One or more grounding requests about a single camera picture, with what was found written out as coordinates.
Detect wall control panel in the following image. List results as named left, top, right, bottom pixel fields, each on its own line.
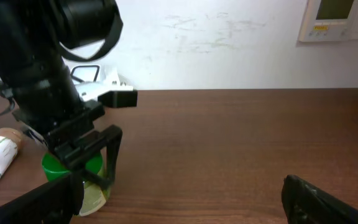
left=298, top=0, right=358, bottom=42

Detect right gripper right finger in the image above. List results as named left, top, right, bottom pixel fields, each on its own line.
left=281, top=175, right=358, bottom=224

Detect green lid jar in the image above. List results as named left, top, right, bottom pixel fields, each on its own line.
left=42, top=152, right=110, bottom=217

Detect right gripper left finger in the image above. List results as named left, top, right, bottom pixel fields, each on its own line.
left=0, top=172, right=84, bottom=224

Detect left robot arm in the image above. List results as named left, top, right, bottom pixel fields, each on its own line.
left=0, top=0, right=137, bottom=189

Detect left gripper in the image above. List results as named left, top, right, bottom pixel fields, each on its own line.
left=0, top=65, right=138, bottom=190

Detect white barcode scanner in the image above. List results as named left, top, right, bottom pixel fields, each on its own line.
left=70, top=65, right=101, bottom=84

